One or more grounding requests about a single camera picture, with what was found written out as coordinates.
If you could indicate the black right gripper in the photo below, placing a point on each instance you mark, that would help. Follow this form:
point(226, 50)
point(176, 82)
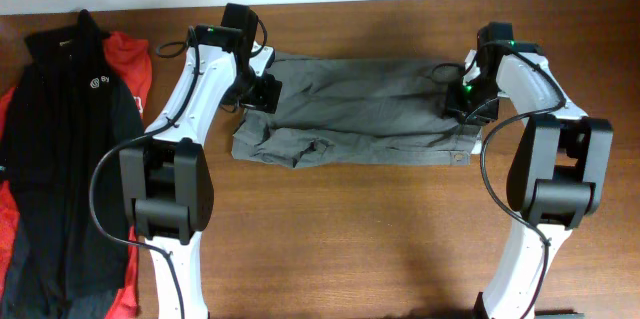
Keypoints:
point(456, 106)

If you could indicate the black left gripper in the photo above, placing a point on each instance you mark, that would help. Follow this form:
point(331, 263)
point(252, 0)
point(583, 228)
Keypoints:
point(266, 97)

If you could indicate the grey shorts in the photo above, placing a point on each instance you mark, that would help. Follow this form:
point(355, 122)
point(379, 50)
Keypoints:
point(359, 111)

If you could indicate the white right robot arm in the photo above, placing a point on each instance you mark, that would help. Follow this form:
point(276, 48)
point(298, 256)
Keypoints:
point(556, 177)

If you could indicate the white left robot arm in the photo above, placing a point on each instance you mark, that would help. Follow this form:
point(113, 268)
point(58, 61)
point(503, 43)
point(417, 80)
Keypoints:
point(167, 190)

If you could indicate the red garment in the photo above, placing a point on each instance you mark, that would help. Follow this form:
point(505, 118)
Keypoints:
point(130, 59)

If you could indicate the black polo shirt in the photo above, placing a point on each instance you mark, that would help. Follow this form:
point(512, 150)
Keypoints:
point(68, 108)

